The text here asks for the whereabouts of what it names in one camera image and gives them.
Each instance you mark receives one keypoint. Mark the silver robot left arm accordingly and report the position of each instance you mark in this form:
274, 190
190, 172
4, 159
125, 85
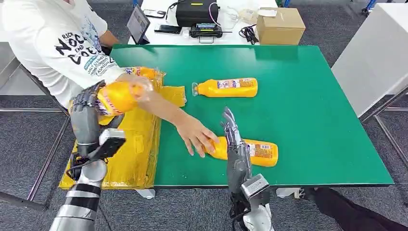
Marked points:
81, 204

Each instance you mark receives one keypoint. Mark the dark tablet on stand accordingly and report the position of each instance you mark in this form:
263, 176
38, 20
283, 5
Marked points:
138, 25

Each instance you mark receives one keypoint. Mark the smartphone with pale rim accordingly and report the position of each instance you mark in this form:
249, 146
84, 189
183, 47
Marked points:
154, 13

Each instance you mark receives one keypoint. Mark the brown cardboard box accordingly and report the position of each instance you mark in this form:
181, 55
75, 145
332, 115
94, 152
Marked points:
281, 30

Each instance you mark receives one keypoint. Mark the orange drink bottle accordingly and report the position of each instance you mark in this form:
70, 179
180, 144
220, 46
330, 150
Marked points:
264, 154
226, 88
116, 98
145, 72

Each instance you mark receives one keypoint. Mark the white side table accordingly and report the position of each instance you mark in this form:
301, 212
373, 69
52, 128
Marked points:
373, 57

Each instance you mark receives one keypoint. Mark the clear plastic bag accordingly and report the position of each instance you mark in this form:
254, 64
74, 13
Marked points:
234, 16

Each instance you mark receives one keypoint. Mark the green table mat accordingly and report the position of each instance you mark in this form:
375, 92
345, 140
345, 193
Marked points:
302, 111

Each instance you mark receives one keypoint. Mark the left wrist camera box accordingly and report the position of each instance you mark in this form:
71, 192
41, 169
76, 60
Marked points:
110, 143

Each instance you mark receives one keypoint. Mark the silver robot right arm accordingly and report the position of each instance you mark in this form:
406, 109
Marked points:
258, 220

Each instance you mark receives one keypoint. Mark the yellow plastic sheet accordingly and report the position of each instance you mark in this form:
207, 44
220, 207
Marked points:
134, 153

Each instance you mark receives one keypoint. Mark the metal table frame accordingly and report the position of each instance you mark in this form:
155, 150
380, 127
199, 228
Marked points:
47, 159

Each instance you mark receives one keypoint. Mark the black smartphone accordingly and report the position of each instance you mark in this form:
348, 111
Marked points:
168, 29

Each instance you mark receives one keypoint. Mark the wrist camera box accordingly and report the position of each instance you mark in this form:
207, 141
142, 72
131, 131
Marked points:
110, 143
255, 188

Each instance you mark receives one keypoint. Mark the white paper label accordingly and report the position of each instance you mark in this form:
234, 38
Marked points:
267, 13

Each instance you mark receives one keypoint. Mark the black handheld controller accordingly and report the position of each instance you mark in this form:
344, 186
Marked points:
205, 31

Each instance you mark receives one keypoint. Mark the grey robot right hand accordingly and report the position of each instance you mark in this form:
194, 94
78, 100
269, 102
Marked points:
237, 162

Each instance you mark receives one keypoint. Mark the white desk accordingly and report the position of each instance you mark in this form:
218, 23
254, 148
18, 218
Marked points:
162, 39

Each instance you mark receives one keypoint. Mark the person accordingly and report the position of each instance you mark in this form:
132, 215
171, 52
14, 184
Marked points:
47, 47

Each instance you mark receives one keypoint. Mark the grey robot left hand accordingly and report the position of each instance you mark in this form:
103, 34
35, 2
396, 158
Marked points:
84, 121

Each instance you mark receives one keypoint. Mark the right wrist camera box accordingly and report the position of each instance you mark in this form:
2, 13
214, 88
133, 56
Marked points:
255, 188

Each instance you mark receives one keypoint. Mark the black equipment case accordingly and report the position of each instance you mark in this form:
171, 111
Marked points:
196, 14

